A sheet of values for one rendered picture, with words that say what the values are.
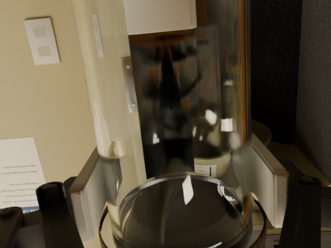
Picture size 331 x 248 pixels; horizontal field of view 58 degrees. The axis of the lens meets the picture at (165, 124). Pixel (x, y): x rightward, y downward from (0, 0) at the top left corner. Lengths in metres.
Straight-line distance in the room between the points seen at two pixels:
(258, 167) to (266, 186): 0.01
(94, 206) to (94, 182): 0.01
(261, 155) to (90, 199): 0.09
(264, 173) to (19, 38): 0.80
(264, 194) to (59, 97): 0.77
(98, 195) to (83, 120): 0.72
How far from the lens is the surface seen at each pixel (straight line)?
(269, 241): 0.46
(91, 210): 0.16
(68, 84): 0.87
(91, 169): 0.17
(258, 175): 0.18
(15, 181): 1.06
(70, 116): 0.89
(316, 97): 0.49
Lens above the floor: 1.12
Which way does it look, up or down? 20 degrees up
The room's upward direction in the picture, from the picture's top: 174 degrees clockwise
